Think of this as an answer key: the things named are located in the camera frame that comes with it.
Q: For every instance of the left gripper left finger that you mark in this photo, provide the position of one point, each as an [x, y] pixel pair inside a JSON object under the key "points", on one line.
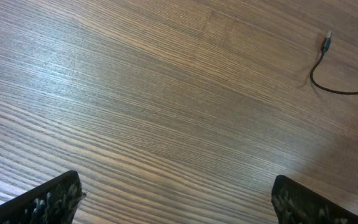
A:
{"points": [[55, 201]]}

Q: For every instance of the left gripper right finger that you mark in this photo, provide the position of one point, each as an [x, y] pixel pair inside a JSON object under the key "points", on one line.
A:
{"points": [[294, 204]]}

